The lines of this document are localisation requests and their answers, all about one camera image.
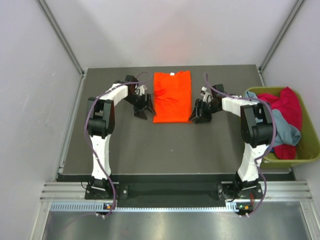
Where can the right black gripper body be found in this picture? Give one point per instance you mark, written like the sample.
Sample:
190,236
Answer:
208,108

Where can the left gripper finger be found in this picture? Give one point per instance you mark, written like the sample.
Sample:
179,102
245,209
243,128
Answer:
149,104
139,113

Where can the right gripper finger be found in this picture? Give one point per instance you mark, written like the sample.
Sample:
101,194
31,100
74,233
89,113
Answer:
202,117
195,115

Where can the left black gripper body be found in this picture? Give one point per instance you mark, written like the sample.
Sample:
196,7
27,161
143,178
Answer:
138,101

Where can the orange t shirt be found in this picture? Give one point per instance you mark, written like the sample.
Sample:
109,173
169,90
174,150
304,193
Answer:
172,97

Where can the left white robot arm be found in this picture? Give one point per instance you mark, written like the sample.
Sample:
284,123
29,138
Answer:
100,124

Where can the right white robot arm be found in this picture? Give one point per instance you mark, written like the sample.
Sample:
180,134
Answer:
256,128

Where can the crimson red t shirt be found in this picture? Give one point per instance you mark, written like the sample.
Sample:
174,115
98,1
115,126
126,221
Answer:
288,104

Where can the grey blue t shirt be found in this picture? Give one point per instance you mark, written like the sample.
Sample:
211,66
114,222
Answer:
286,133

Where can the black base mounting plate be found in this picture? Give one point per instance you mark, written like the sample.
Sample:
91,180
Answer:
171,190

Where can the olive green laundry basket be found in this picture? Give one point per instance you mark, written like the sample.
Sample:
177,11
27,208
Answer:
308,148

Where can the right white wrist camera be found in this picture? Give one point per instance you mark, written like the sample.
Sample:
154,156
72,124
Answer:
206,96

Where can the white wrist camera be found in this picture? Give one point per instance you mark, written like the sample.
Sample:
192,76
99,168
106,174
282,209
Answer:
206,96
141,90

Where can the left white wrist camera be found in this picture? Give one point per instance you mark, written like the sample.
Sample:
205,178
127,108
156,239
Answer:
141,90

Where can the right aluminium corner post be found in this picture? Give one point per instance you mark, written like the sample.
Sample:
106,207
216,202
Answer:
281,34

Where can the aluminium corner post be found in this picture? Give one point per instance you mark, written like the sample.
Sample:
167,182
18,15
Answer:
60,35
281,34

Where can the left aluminium corner post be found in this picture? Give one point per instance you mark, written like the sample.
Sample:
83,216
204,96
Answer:
60,35

